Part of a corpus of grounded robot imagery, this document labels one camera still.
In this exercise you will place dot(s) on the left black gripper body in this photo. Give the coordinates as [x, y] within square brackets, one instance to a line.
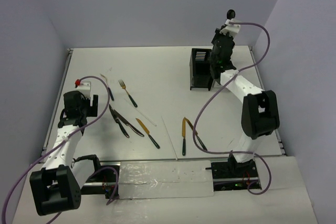
[86, 109]

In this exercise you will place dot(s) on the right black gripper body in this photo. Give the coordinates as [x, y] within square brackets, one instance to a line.
[217, 35]

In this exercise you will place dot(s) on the black spoon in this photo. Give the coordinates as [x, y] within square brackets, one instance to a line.
[230, 14]

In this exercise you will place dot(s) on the gold knife green handle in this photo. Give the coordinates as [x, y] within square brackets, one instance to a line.
[148, 133]
[184, 136]
[196, 134]

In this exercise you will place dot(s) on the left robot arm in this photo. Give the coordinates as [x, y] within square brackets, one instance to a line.
[56, 187]

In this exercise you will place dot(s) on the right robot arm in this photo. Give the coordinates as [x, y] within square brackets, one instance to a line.
[260, 115]

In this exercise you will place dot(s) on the black steak knife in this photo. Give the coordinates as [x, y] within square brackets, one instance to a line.
[127, 123]
[116, 119]

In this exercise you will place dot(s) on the black utensil container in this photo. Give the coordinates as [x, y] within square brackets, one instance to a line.
[200, 75]

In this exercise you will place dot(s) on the white utensil container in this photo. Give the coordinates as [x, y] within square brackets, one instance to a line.
[220, 61]

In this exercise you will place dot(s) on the white chopstick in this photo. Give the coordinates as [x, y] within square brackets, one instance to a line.
[170, 141]
[141, 113]

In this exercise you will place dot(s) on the silver tape sheet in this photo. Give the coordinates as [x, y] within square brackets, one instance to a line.
[174, 179]

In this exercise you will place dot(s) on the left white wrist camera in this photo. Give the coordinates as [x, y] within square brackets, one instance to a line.
[83, 91]

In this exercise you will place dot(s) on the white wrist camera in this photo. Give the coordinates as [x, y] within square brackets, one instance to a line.
[230, 27]
[83, 91]

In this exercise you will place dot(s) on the white fork green handle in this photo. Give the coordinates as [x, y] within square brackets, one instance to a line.
[109, 89]

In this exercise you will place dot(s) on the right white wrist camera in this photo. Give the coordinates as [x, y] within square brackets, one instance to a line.
[230, 27]

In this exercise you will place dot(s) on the gold fork green handle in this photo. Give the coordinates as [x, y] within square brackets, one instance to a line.
[124, 87]

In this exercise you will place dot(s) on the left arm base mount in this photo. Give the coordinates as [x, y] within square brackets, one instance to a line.
[103, 182]

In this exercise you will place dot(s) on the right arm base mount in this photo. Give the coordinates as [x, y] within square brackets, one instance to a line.
[231, 175]

